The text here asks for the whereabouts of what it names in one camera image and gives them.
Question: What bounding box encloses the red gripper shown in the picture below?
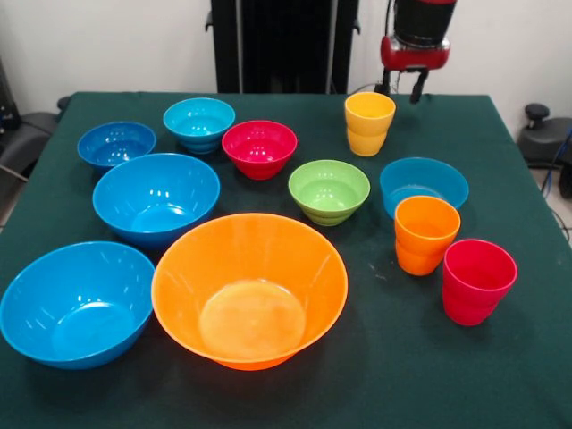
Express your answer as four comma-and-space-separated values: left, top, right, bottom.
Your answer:
379, 35, 451, 105

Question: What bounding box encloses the yellow plastic cup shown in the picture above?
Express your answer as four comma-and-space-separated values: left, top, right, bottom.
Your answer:
343, 91, 397, 157

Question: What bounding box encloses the small red bowl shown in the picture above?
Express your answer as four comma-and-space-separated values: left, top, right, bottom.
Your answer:
221, 119, 299, 181

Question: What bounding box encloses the large blue bowl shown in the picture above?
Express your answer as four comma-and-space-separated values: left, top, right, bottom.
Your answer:
91, 152, 222, 249
0, 240, 156, 371

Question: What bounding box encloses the shallow blue ribbed bowl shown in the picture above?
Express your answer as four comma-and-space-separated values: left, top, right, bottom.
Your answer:
379, 156, 470, 220

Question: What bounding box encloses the small green bowl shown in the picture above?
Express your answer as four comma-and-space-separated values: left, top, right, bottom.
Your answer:
287, 159, 372, 227

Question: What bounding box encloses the orange plastic cup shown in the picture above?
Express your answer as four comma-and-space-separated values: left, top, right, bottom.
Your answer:
393, 195, 462, 276

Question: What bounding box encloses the small light blue bowl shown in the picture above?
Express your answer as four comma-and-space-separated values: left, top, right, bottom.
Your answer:
162, 97, 237, 156

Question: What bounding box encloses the red plastic cup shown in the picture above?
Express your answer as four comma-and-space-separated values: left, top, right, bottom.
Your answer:
442, 239, 518, 327

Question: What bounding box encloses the large orange bowl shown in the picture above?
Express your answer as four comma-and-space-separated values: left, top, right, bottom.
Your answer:
150, 212, 349, 372

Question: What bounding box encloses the small dark blue bowl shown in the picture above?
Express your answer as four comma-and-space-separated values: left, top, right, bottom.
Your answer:
76, 121, 157, 175

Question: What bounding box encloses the dark green table cloth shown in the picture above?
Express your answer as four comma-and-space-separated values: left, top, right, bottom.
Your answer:
0, 91, 572, 429

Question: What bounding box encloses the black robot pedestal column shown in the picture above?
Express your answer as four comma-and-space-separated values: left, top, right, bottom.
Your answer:
205, 0, 362, 95

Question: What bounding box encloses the grey pedestal foot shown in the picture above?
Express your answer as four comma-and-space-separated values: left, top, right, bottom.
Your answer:
517, 103, 572, 164
0, 111, 59, 175

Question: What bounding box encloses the blue cable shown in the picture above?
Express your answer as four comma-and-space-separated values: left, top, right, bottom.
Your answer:
540, 129, 572, 196

